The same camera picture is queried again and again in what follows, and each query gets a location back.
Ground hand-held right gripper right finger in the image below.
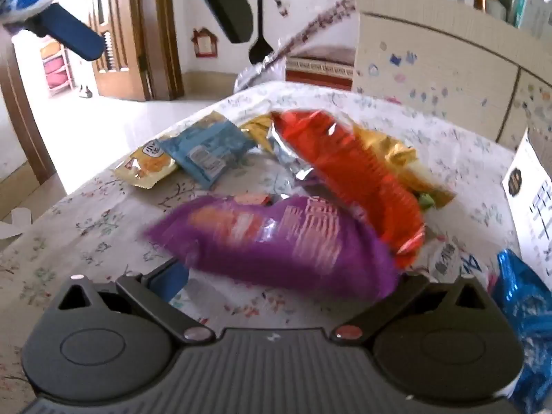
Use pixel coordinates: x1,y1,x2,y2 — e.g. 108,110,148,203
330,274,492,348

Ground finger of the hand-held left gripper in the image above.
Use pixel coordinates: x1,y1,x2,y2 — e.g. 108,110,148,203
32,2,106,62
185,0,255,45

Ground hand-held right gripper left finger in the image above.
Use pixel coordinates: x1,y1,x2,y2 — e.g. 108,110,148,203
56,259,216,343

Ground purple snack bag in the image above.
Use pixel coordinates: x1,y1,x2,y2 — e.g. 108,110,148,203
142,194,402,303

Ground red noodle packet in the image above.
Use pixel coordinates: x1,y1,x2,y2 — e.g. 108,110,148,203
269,110,425,270

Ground cardboard box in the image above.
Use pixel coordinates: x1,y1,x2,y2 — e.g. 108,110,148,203
502,128,552,277

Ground pink shelf rack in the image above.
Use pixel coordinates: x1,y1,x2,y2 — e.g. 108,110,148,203
41,39,74,96

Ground wooden door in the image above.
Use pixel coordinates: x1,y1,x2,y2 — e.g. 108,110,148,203
88,0,151,101

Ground white printed packet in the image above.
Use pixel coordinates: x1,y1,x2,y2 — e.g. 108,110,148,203
414,235,496,294

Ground floral tablecloth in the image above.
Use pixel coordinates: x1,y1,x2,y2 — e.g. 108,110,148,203
0,81,531,397

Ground dried branches in plastic bag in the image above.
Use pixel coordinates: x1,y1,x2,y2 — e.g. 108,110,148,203
235,0,367,93

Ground red cardboard carton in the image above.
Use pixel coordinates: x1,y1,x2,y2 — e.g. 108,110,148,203
285,45,356,91

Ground yellow waffle packet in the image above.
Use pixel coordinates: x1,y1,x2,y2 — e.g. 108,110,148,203
113,138,177,189

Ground shiny blue bag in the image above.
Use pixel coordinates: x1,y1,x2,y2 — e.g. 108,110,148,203
492,248,552,414

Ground blue snack packet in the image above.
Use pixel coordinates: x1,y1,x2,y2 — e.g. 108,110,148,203
160,118,257,190

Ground gold chip bag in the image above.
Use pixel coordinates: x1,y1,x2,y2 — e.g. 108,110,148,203
349,123,455,210

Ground cream cabinet with stickers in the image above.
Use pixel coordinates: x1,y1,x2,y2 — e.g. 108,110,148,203
351,0,552,151

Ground white teal carton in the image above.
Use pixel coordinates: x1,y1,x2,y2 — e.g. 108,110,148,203
509,0,552,39

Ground red house wall sticker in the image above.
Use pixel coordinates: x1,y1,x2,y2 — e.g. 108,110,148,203
192,27,219,58

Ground black vase flower wall sticker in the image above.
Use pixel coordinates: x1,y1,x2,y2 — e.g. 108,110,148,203
248,0,289,65

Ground wooden door frame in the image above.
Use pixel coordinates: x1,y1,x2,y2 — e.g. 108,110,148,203
138,0,186,100

